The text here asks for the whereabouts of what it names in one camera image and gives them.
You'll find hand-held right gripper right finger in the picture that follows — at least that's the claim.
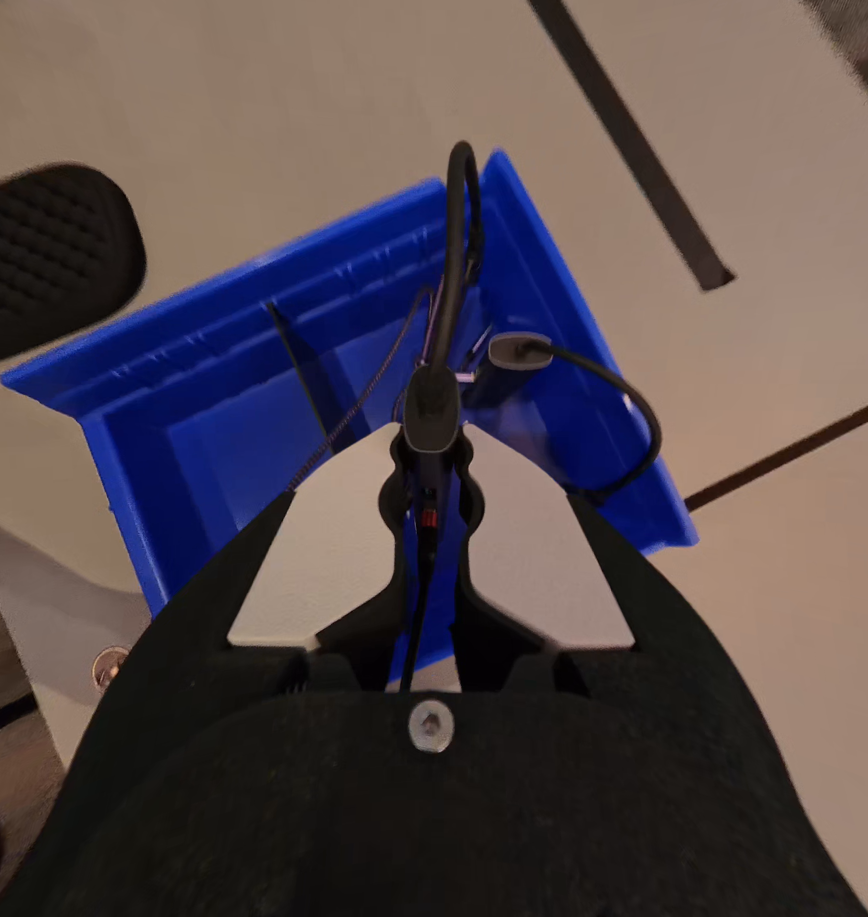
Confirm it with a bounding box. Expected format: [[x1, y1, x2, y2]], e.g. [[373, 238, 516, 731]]
[[452, 423, 635, 667]]

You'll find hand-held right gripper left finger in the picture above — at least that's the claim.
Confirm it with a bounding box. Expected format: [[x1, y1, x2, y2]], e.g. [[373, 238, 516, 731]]
[[226, 421, 408, 663]]

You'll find black usb cable red plug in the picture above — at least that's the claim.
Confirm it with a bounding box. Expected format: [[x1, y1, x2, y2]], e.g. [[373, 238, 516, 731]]
[[400, 487, 442, 693]]

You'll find blue plastic bin with divider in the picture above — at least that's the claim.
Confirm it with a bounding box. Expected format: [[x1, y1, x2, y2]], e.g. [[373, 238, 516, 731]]
[[0, 148, 699, 678]]

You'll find grey usb hub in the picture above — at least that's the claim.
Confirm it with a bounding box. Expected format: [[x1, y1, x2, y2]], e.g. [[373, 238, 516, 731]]
[[468, 331, 663, 504], [398, 141, 487, 488]]

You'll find purple braided cable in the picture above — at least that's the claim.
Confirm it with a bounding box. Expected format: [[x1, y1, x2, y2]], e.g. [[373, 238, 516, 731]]
[[285, 285, 436, 495]]

